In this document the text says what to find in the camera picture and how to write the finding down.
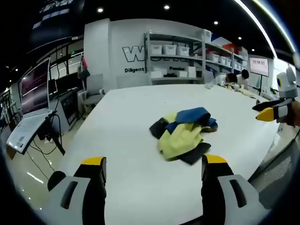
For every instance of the white box on shelf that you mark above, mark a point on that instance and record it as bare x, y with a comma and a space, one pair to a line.
191, 72
156, 74

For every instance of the grey office chair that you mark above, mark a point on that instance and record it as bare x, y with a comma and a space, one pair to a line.
93, 93

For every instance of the black computer monitor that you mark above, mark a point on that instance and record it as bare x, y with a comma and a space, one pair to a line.
52, 89

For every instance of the grey metal shelf unit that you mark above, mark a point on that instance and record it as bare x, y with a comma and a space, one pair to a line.
187, 58

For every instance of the hanging grey bag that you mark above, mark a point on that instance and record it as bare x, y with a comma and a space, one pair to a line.
83, 70

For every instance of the large display screen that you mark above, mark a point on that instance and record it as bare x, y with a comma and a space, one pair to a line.
35, 87

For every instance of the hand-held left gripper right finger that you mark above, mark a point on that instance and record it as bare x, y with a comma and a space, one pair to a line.
225, 194

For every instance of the person's right hand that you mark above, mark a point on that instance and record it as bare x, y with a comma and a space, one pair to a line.
294, 116

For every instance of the wall screen with clock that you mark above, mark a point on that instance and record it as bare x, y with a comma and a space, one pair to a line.
259, 66

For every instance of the pale yellow cloth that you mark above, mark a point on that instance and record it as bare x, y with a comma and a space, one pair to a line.
248, 92

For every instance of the white storage bin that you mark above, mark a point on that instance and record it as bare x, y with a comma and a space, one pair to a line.
155, 49
169, 49
183, 51

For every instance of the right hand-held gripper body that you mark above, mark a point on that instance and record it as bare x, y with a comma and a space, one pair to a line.
287, 85

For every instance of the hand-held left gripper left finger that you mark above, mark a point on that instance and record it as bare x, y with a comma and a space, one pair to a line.
77, 199

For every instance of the row of white storage bins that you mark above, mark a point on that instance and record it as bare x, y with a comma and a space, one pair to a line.
225, 59

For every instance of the white tilted panel on stand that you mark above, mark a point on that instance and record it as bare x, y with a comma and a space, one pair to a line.
25, 132

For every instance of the dark sign board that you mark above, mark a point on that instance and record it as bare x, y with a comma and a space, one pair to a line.
69, 107

